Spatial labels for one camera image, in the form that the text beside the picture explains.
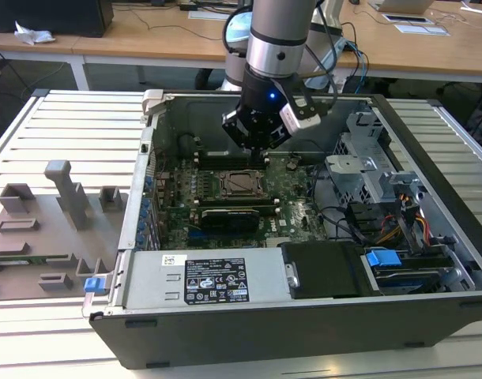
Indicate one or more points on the crumpled white paper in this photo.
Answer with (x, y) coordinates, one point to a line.
(33, 36)

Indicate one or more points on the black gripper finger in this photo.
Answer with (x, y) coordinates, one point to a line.
(241, 128)
(270, 136)

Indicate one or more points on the blue expansion slot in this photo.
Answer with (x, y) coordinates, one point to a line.
(197, 236)

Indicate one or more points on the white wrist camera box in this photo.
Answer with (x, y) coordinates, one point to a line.
(294, 122)

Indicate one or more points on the green motherboard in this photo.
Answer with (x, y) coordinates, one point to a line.
(292, 205)

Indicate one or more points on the wooden office desk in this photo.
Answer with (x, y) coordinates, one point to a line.
(146, 43)

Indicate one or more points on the RAM slot with white latches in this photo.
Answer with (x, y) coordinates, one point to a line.
(276, 211)
(225, 155)
(241, 202)
(225, 162)

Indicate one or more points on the round coin battery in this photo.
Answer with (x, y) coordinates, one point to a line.
(293, 162)

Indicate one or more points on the black plastic shroud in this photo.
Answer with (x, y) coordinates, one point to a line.
(324, 268)

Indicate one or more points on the green RAM stick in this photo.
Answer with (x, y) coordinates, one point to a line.
(27, 260)

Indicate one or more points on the hard disk in blue carrier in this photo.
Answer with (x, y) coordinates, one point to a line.
(383, 260)

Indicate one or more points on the square silver CPU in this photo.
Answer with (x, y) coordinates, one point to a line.
(242, 184)

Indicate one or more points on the silver laptop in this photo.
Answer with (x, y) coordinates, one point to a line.
(403, 4)

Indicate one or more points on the black open PC case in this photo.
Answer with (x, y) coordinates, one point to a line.
(264, 339)

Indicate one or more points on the silver power supply unit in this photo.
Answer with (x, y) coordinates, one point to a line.
(154, 280)

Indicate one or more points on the silver finned heat sink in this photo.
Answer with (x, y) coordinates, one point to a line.
(274, 241)

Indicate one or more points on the black computer tower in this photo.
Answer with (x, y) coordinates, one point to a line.
(47, 16)

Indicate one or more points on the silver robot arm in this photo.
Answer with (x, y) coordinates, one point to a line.
(278, 27)

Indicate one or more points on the metal drive cage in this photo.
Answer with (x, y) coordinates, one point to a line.
(355, 173)

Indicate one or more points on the small graphics card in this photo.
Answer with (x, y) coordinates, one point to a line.
(229, 221)

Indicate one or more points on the blue plastic latch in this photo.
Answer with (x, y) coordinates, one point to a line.
(95, 286)

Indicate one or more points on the CPU socket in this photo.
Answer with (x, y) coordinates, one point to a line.
(219, 193)

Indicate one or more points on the black power adapter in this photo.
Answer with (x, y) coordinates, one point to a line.
(189, 7)

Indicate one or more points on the grey parts rack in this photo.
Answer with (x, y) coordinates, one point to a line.
(47, 237)

